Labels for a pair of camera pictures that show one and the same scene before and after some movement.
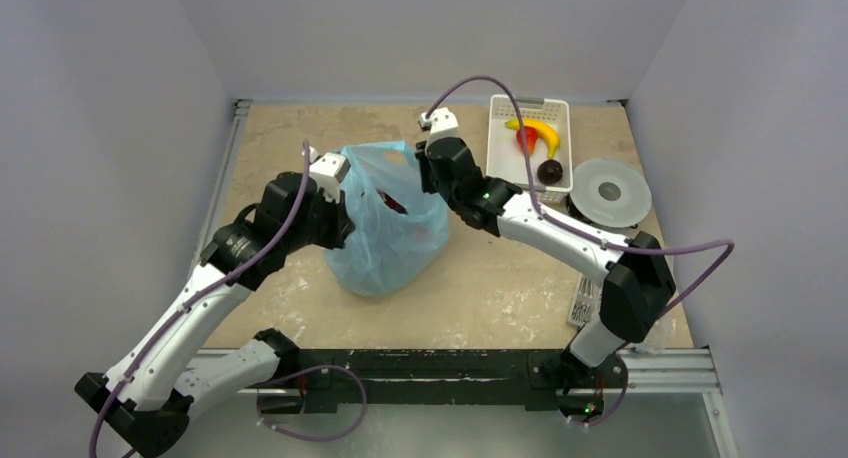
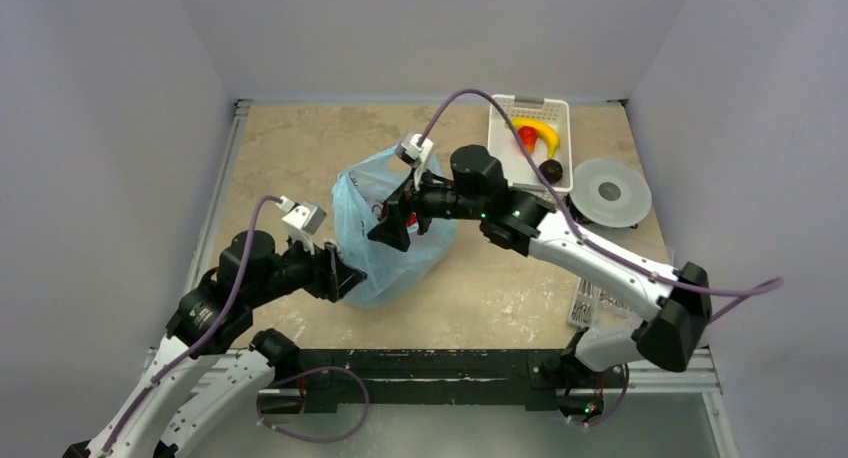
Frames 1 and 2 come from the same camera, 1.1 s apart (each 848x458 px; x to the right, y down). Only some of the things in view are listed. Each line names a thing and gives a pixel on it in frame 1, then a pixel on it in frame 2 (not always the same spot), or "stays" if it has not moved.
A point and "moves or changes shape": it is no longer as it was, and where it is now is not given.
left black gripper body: [323, 227] → [293, 270]
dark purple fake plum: [549, 172] stays
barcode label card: [584, 302] stays
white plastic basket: [505, 157] stays
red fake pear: [530, 135] stays
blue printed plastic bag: [400, 226] moves or changes shape
